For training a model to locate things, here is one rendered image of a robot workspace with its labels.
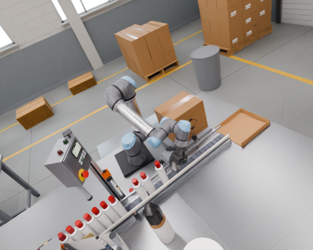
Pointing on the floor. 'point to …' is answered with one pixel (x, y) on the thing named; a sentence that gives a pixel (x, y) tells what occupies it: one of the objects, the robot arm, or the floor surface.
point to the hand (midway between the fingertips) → (172, 169)
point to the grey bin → (207, 67)
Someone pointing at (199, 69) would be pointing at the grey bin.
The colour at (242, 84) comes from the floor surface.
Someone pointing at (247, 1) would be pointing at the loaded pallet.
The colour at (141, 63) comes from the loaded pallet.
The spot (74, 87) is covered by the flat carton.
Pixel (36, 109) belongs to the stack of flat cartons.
